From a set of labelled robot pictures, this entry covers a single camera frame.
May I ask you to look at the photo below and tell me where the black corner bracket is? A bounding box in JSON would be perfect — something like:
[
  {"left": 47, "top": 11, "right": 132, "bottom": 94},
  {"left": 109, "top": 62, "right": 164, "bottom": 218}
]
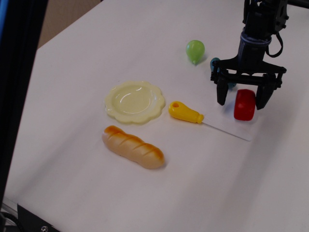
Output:
[{"left": 17, "top": 204, "right": 60, "bottom": 232}]

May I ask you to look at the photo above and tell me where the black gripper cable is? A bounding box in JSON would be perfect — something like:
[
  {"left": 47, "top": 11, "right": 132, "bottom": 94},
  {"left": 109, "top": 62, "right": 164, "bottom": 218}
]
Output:
[{"left": 265, "top": 31, "right": 284, "bottom": 58}]

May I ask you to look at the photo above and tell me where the toy bread loaf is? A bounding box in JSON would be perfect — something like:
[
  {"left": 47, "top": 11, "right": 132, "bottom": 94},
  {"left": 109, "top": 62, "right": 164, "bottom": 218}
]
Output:
[{"left": 102, "top": 126, "right": 165, "bottom": 169}]

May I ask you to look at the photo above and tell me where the pale yellow scalloped plate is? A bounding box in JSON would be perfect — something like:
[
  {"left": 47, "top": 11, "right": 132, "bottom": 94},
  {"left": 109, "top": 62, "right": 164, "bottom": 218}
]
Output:
[{"left": 104, "top": 81, "right": 166, "bottom": 124}]

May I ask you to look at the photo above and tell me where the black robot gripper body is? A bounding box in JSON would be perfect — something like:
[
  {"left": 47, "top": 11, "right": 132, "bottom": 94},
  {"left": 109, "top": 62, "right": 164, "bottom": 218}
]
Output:
[{"left": 211, "top": 32, "right": 286, "bottom": 89}]

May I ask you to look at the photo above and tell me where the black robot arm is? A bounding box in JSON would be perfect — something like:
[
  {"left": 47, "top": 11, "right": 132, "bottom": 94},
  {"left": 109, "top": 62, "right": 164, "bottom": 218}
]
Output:
[{"left": 211, "top": 0, "right": 289, "bottom": 110}]

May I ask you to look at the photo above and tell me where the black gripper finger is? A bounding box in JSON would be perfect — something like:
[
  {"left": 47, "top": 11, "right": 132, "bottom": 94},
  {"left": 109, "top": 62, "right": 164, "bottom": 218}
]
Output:
[
  {"left": 217, "top": 78, "right": 229, "bottom": 105},
  {"left": 255, "top": 76, "right": 277, "bottom": 110}
]

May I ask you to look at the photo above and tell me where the aluminium table frame rail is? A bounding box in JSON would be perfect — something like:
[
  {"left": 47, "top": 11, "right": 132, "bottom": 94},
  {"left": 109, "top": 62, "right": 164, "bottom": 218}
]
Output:
[{"left": 1, "top": 196, "right": 18, "bottom": 218}]

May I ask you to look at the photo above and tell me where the red and white toy sushi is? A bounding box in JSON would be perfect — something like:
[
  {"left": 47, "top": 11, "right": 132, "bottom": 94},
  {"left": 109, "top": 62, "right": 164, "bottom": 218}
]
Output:
[{"left": 234, "top": 89, "right": 255, "bottom": 121}]

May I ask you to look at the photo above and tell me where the yellow handled toy knife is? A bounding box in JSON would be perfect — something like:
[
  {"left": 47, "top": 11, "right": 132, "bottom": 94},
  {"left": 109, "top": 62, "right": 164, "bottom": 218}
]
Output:
[{"left": 169, "top": 101, "right": 253, "bottom": 141}]

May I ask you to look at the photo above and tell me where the teal toy cucumber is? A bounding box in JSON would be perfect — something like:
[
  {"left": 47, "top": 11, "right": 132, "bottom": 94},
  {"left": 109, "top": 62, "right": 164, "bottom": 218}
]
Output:
[{"left": 210, "top": 57, "right": 237, "bottom": 90}]

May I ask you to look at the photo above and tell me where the green toy pear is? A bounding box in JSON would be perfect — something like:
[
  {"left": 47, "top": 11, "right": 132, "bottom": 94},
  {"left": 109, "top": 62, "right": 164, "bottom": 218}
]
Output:
[{"left": 186, "top": 40, "right": 205, "bottom": 65}]

